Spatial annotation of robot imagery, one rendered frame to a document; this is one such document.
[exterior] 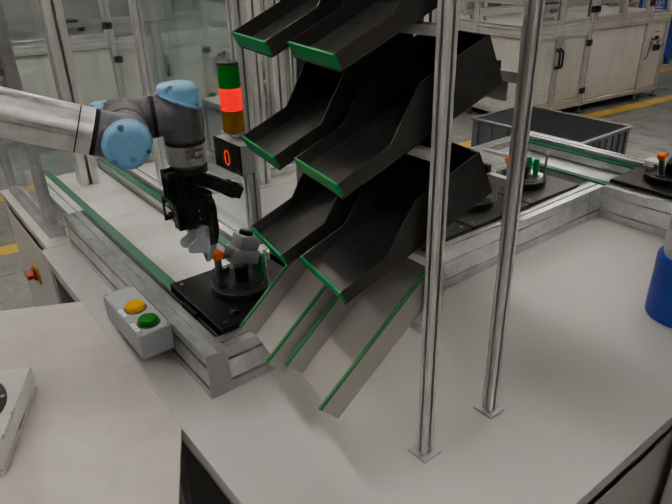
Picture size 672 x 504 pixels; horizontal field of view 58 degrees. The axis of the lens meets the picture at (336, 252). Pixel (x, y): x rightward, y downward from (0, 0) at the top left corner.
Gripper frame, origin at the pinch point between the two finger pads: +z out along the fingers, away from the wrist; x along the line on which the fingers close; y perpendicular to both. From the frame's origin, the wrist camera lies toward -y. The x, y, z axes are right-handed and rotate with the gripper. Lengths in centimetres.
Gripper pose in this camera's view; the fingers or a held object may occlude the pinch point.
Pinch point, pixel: (210, 254)
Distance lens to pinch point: 129.4
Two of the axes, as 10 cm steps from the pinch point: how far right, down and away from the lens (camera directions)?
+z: 0.2, 8.9, 4.5
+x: 6.2, 3.4, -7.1
